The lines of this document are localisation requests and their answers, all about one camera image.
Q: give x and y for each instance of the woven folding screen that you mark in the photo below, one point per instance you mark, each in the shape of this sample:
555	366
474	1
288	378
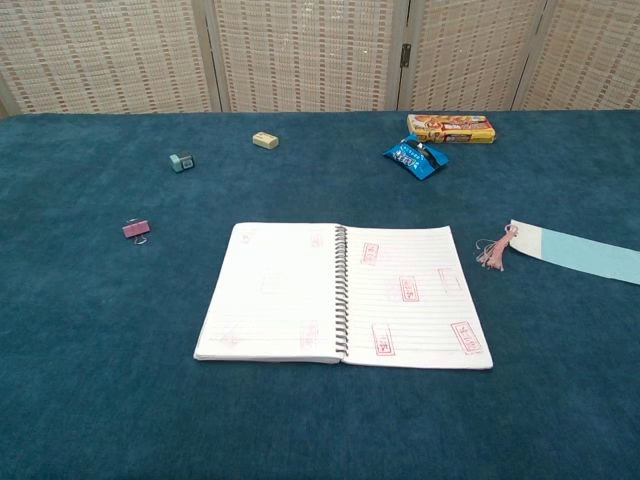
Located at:
305	55

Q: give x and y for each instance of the small teal stamp block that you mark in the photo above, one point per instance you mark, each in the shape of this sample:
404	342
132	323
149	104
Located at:
181	162

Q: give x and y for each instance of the white blue bookmark pink tassel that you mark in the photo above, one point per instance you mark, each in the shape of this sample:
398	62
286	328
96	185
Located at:
575	252

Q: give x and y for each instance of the yellow snack box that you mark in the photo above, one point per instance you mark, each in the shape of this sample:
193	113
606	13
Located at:
450	128

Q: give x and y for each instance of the dark blue tablecloth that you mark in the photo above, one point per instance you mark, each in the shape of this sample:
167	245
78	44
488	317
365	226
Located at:
320	425

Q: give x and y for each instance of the beige eraser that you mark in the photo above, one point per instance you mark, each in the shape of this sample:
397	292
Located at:
265	140

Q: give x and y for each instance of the white spiral notebook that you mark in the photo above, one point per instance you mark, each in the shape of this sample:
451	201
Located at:
280	300

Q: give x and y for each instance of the blue snack packet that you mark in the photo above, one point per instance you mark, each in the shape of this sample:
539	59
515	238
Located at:
412	159

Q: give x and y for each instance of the pink binder clip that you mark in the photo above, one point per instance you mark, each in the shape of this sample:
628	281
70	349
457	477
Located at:
136	229

